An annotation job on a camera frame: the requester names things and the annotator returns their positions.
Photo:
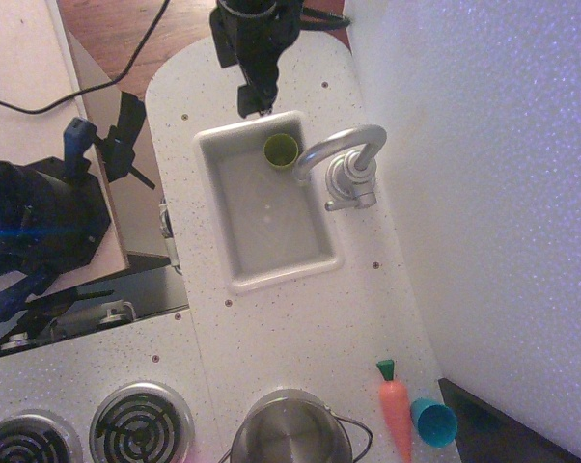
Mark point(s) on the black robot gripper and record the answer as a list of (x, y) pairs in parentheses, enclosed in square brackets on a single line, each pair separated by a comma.
[(253, 35)]

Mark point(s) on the silver toy faucet spout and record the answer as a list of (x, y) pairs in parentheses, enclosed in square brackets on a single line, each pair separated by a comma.
[(371, 137)]

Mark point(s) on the silver faucet base with lever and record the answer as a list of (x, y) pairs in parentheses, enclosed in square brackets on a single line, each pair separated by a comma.
[(348, 186)]

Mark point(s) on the green plastic cup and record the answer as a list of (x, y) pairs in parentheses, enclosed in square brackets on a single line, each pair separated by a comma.
[(281, 151)]

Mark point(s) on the black clamp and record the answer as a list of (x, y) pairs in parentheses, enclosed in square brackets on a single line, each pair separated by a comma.
[(117, 148)]

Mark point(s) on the grey toy sink basin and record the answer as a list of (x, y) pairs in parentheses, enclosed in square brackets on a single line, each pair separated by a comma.
[(268, 227)]

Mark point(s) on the blue clamp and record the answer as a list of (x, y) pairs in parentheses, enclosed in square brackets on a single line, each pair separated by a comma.
[(78, 137)]

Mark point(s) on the white toy kitchen counter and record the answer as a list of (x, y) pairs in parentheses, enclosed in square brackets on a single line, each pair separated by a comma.
[(282, 294)]

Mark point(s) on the black and blue equipment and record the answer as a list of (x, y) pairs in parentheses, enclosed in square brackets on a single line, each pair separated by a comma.
[(53, 216)]

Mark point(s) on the orange toy carrot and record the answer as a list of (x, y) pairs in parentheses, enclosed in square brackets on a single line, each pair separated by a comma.
[(395, 406)]

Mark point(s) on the stainless steel pot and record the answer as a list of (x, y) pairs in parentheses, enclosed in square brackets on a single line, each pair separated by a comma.
[(291, 425)]

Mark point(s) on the right toy stove burner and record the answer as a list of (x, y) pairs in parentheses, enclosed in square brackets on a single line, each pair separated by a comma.
[(142, 421)]

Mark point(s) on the toy stove burner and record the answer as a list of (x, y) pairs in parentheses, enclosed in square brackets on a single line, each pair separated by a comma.
[(142, 421), (38, 436)]

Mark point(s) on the teal plastic cup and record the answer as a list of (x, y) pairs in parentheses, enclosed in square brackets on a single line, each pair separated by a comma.
[(435, 422)]

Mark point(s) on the left toy stove burner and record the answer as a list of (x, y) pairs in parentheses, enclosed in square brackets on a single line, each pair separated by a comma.
[(38, 436)]

